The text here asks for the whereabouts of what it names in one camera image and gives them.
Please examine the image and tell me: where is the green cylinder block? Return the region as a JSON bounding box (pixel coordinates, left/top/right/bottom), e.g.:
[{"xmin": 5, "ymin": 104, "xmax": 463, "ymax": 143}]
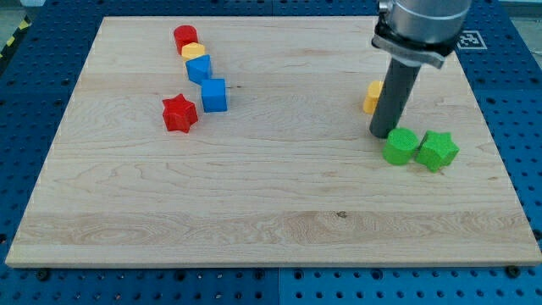
[{"xmin": 382, "ymin": 128, "xmax": 420, "ymax": 165}]

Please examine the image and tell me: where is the red star block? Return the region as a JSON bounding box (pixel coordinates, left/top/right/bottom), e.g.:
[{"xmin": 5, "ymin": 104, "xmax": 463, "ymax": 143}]
[{"xmin": 162, "ymin": 93, "xmax": 198, "ymax": 133}]

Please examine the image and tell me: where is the blue triangle block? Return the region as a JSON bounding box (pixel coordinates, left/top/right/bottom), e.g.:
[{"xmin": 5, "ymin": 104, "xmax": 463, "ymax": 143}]
[{"xmin": 185, "ymin": 54, "xmax": 213, "ymax": 85}]

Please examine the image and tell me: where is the blue cube block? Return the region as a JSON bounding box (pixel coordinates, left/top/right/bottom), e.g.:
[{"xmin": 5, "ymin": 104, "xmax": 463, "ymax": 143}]
[{"xmin": 201, "ymin": 79, "xmax": 228, "ymax": 113}]

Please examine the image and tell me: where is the black board screw right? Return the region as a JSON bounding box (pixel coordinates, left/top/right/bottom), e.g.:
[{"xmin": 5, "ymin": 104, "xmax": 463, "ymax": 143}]
[{"xmin": 505, "ymin": 265, "xmax": 522, "ymax": 279}]

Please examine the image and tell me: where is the white fiducial marker tag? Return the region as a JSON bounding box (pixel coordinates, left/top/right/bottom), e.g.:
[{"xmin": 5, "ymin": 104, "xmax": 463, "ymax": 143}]
[{"xmin": 456, "ymin": 30, "xmax": 487, "ymax": 50}]

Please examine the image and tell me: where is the black board screw left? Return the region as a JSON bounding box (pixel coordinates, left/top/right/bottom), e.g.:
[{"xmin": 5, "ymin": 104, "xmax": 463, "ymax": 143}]
[{"xmin": 35, "ymin": 269, "xmax": 50, "ymax": 281}]

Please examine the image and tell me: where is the wooden board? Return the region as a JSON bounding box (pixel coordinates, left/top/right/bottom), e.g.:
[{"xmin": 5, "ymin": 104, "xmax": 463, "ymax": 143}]
[{"xmin": 6, "ymin": 16, "xmax": 541, "ymax": 269}]

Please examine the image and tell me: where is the yellow hexagon block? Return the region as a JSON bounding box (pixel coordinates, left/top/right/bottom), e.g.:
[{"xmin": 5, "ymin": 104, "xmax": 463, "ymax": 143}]
[{"xmin": 180, "ymin": 42, "xmax": 207, "ymax": 61}]

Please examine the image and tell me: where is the green star block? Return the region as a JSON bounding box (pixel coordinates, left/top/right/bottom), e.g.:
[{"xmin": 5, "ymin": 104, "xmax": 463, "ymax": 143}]
[{"xmin": 415, "ymin": 130, "xmax": 460, "ymax": 172}]

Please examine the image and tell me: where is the red cylinder block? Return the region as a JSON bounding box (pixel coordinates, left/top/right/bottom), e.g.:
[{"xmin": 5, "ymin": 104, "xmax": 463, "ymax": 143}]
[{"xmin": 173, "ymin": 25, "xmax": 198, "ymax": 55}]

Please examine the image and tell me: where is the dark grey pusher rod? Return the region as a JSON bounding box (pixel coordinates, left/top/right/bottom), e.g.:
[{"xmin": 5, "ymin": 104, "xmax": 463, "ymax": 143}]
[{"xmin": 369, "ymin": 58, "xmax": 420, "ymax": 139}]

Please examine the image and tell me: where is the yellow heart block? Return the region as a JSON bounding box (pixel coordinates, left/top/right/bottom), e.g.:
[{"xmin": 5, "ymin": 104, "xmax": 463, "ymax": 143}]
[{"xmin": 362, "ymin": 80, "xmax": 384, "ymax": 114}]

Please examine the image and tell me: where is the black board screw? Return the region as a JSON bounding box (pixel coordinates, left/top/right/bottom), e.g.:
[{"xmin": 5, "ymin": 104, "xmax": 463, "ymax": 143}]
[
  {"xmin": 35, "ymin": 269, "xmax": 50, "ymax": 281},
  {"xmin": 505, "ymin": 265, "xmax": 522, "ymax": 279}
]

